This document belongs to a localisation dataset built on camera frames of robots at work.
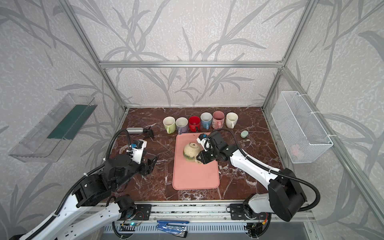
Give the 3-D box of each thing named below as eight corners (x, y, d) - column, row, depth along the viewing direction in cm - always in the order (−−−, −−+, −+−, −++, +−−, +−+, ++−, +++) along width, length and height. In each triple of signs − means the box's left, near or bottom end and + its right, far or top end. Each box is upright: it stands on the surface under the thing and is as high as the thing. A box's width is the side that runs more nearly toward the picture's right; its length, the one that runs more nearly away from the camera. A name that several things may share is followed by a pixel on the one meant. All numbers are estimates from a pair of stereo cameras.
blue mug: (197, 131, 108) (197, 122, 100) (202, 120, 115) (202, 110, 107) (208, 134, 107) (208, 125, 99) (212, 122, 113) (213, 113, 105)
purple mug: (176, 136, 105) (174, 129, 98) (177, 124, 112) (176, 116, 105) (187, 136, 105) (186, 129, 98) (188, 124, 112) (188, 116, 105)
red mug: (189, 133, 107) (188, 125, 100) (189, 124, 112) (188, 116, 105) (200, 133, 107) (200, 125, 100) (200, 124, 112) (200, 116, 105)
